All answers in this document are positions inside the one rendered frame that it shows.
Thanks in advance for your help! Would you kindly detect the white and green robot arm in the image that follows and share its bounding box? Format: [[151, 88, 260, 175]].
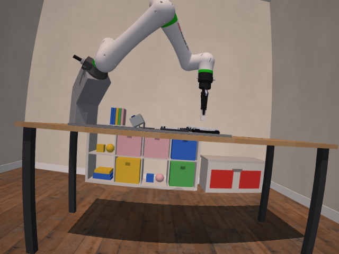
[[73, 0, 215, 83]]

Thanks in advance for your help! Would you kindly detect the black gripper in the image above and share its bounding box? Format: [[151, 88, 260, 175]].
[[199, 82, 211, 121]]

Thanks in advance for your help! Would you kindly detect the grey operator panel with coloured buttons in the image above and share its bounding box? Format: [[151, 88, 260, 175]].
[[129, 114, 155, 129]]

